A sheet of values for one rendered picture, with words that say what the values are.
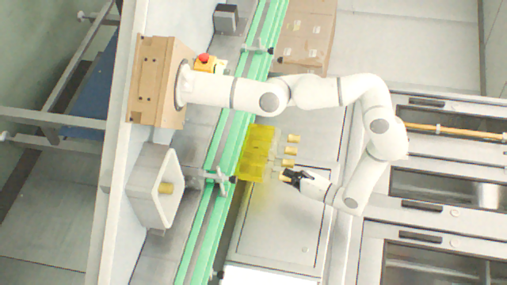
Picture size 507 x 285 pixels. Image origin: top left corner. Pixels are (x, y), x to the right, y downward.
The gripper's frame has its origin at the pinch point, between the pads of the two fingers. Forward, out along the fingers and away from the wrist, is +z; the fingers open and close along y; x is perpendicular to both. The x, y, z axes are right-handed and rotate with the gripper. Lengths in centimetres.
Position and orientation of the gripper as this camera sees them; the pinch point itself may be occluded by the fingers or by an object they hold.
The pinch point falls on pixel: (288, 176)
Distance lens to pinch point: 189.7
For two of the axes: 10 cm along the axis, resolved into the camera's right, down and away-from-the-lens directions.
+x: -4.9, 7.1, -5.1
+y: -0.6, -6.1, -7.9
